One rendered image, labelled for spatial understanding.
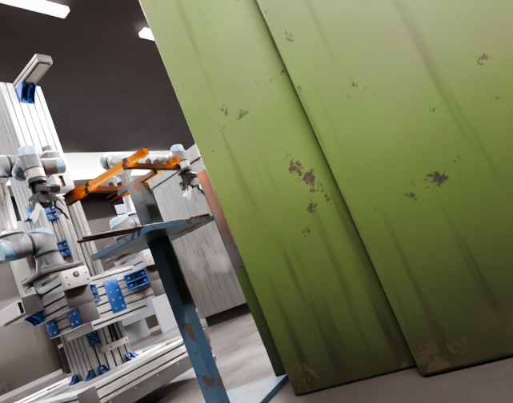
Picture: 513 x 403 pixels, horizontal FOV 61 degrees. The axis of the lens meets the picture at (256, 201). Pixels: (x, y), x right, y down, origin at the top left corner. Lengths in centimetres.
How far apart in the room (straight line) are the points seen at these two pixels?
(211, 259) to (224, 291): 41
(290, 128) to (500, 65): 60
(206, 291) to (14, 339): 485
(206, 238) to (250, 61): 393
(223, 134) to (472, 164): 79
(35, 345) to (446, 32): 902
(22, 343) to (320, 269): 839
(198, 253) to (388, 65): 441
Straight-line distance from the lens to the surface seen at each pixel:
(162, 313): 864
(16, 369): 940
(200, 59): 164
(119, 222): 275
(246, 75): 153
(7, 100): 304
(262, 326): 186
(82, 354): 272
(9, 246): 243
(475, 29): 128
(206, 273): 541
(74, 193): 184
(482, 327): 128
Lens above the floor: 44
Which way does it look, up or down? 8 degrees up
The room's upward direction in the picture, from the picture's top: 22 degrees counter-clockwise
